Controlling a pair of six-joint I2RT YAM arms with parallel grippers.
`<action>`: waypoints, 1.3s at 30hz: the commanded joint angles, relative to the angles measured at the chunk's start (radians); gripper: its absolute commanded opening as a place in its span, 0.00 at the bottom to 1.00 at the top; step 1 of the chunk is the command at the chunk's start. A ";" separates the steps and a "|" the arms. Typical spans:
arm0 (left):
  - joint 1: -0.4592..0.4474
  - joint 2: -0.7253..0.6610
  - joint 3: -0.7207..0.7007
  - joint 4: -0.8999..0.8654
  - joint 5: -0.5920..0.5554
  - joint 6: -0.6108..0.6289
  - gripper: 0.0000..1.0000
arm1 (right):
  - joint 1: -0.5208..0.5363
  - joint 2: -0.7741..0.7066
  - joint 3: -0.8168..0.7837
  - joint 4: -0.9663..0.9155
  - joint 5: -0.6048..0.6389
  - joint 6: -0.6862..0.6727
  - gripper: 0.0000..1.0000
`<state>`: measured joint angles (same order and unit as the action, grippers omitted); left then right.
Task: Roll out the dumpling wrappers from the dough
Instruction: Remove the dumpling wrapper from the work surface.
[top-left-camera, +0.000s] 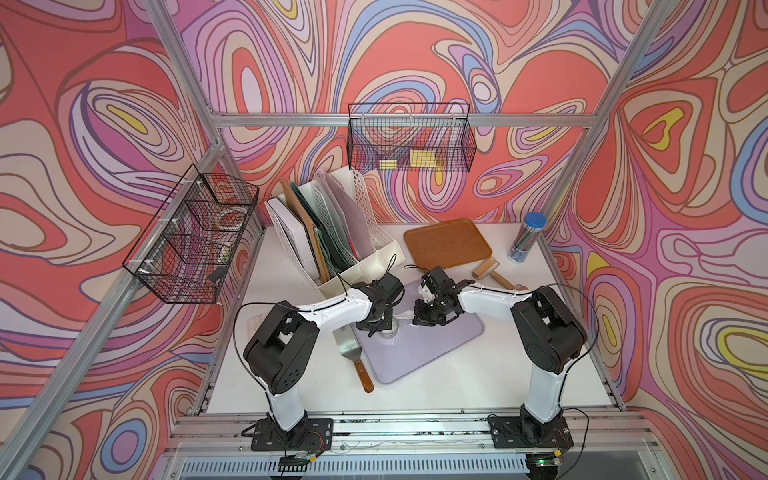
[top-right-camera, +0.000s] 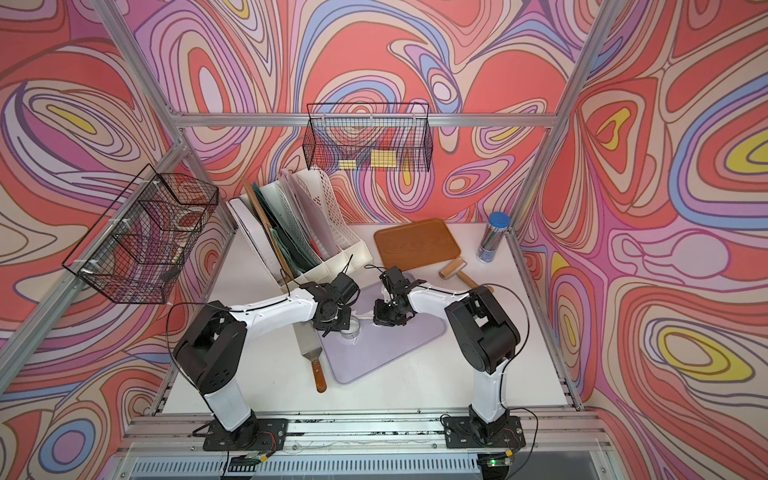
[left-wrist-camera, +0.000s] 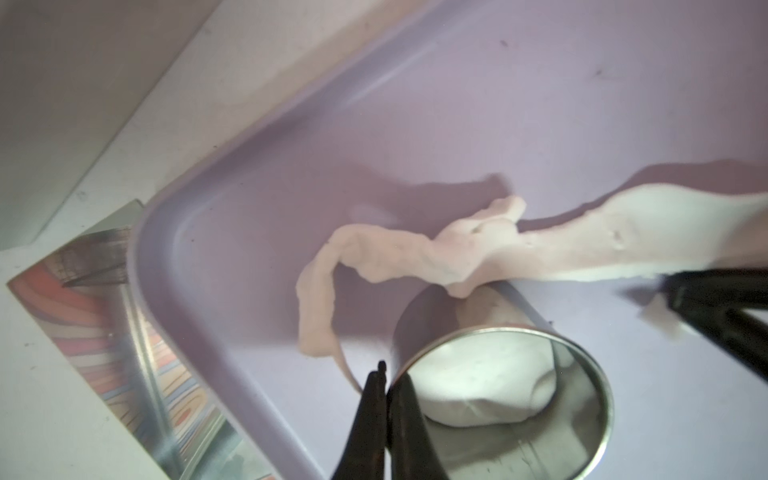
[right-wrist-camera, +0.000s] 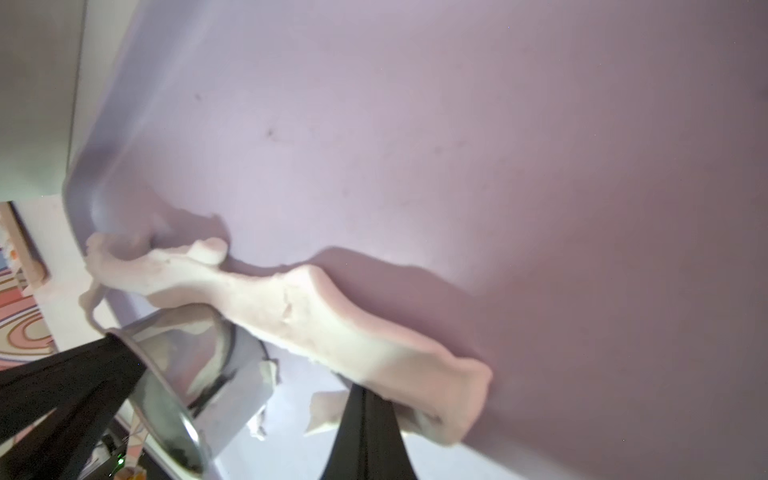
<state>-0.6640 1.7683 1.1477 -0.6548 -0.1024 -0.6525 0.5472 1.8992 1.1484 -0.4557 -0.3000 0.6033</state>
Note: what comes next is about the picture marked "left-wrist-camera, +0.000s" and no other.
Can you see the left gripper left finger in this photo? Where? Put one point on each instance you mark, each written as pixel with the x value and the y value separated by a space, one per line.
pixel 364 453

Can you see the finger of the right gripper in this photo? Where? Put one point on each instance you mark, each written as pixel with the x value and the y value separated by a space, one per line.
pixel 716 304

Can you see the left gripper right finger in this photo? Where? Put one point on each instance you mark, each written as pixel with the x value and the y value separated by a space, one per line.
pixel 413 456

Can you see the dough scrap strip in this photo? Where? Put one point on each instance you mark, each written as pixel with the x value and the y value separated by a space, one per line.
pixel 645 231

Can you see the small glass bowl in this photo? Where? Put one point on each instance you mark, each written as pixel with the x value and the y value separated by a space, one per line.
pixel 566 440

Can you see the purple cutting board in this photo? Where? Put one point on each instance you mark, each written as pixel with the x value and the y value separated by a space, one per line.
pixel 559 102

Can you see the white dough piece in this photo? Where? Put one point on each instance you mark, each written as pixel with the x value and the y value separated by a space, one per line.
pixel 481 379

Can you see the white board rack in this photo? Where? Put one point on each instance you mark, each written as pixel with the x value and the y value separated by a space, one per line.
pixel 72 74

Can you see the metal scraper wooden handle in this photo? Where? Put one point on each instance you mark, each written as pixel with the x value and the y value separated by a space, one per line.
pixel 79 297

